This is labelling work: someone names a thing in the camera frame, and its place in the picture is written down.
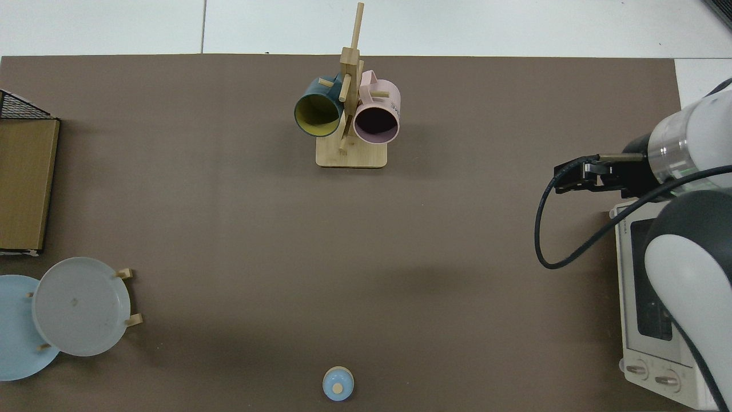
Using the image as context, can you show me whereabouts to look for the dark teal mug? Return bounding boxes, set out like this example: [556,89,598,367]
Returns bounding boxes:
[294,74,345,138]

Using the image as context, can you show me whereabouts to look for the brown table cloth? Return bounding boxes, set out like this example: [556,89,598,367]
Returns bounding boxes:
[0,54,690,412]

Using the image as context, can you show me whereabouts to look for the dark grey device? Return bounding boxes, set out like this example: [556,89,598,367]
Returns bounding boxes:
[702,0,732,29]

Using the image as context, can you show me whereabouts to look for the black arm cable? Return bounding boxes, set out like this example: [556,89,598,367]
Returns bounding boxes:
[534,157,732,270]

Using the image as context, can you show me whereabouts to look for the pale toaster oven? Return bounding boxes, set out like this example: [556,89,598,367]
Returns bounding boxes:
[608,197,721,411]

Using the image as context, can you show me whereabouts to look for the wooden cup stand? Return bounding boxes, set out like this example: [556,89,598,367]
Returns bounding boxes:
[316,2,388,169]

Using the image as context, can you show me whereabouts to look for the wire basket with wooden floor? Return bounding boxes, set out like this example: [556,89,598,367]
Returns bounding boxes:
[0,90,61,256]

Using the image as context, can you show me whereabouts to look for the wooden plate rack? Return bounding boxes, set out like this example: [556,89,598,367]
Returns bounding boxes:
[26,268,144,352]

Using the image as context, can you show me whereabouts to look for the grey plate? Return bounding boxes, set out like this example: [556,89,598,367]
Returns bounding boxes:
[31,257,132,358]

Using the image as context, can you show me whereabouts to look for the light blue plate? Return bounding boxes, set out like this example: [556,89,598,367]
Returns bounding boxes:
[0,275,61,382]

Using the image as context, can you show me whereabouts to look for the pink mug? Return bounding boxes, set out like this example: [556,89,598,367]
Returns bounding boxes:
[353,70,402,145]

